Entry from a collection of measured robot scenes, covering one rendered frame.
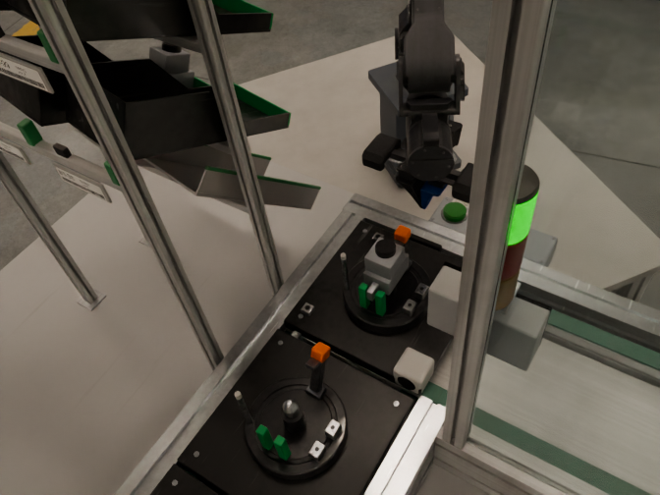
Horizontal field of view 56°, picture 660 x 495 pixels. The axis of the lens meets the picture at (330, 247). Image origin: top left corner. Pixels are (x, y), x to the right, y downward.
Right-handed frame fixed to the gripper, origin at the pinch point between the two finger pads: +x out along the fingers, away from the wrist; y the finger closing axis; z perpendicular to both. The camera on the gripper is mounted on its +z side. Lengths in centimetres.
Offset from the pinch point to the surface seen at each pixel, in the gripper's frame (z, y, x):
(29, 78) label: -34, 28, -34
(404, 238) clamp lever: -8.0, -0.8, 2.3
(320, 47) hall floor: 164, 141, 109
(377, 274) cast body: -14.8, -0.1, 3.7
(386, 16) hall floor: 204, 125, 110
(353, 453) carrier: -36.6, -8.5, 12.5
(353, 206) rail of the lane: 2.6, 15.5, 13.5
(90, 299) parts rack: -34, 51, 22
